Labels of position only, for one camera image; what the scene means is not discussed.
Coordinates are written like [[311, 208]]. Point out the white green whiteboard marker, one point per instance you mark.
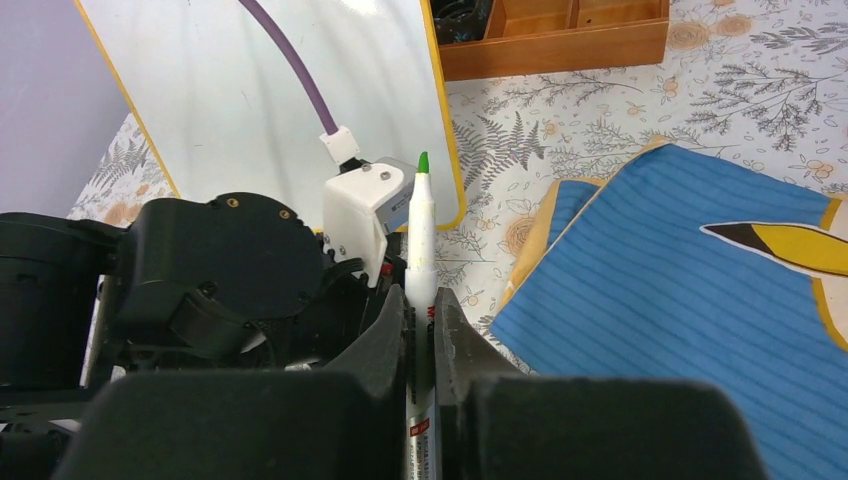
[[420, 288]]

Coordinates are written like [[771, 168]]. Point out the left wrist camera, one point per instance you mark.
[[364, 203]]

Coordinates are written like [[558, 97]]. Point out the dark rolled sock lower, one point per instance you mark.
[[459, 21]]

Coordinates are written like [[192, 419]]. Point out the orange wooden compartment tray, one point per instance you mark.
[[535, 37]]

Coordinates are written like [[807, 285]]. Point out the blue pikachu cloth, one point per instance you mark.
[[682, 265]]

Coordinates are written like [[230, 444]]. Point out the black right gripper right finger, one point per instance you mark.
[[499, 423]]

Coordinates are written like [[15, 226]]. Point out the yellow framed whiteboard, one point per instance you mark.
[[222, 110]]

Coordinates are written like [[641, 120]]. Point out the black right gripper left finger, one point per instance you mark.
[[344, 421]]

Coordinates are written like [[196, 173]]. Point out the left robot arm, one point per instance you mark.
[[237, 282]]

